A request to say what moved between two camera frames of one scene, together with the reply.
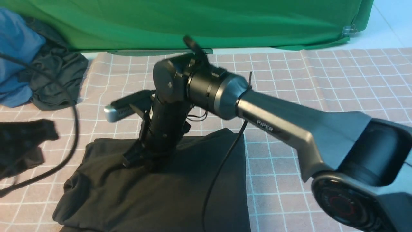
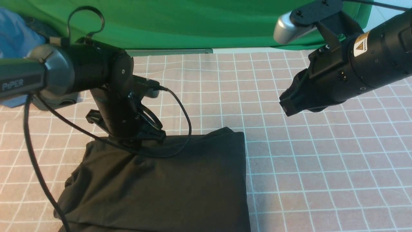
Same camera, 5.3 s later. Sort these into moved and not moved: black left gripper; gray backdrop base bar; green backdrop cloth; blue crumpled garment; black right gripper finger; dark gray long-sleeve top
Moved: black left gripper; black right gripper finger
Not moved: blue crumpled garment; green backdrop cloth; dark gray long-sleeve top; gray backdrop base bar
